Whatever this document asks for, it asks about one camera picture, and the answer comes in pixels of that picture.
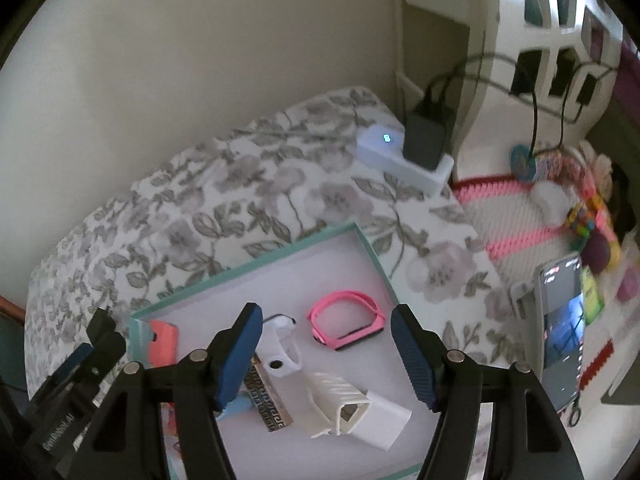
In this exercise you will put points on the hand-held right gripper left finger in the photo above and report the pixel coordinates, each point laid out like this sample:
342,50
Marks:
240,355

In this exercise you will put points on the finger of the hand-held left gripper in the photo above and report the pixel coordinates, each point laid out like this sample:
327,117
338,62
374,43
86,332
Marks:
106,335
72,364

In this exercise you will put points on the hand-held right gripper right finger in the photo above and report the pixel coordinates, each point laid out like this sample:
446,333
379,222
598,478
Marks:
415,355

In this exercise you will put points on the white smartwatch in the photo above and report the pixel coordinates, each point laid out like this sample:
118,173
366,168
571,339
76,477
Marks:
282,345

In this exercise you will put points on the gold black patterned box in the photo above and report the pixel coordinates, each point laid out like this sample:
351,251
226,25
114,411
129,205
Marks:
270,405

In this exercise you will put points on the small coral blue toy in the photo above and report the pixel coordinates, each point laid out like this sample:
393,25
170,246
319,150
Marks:
165,340

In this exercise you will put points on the pink watch band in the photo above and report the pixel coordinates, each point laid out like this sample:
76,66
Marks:
345,344

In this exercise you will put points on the white charger adapter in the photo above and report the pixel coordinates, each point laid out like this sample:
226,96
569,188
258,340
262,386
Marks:
385,420

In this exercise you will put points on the teal-rimmed white tray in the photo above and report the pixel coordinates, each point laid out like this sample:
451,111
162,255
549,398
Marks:
345,270

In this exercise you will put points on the reddish wooden trim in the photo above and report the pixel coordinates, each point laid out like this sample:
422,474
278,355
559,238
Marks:
10,310

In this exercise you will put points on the smartphone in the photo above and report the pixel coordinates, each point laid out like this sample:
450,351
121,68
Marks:
560,340

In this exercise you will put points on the pink white crochet mat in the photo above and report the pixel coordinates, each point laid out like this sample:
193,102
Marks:
500,225

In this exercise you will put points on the white rounded case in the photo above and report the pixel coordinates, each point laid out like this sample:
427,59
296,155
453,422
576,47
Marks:
550,202

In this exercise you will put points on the purple ball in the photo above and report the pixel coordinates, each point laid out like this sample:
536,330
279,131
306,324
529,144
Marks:
597,252

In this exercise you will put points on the white power strip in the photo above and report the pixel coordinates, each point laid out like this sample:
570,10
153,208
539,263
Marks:
375,147

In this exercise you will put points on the black plugged power adapter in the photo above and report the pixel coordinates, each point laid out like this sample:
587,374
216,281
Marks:
422,142

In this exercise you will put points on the colourful block toy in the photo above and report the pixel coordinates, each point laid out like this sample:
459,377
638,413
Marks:
580,220

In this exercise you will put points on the colourful roll of tape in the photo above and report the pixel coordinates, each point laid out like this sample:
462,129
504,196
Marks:
522,162

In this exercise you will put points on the colourful bead roll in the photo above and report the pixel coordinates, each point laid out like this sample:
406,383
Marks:
550,165

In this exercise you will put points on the white cut-out headboard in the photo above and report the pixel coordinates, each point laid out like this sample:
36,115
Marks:
505,5

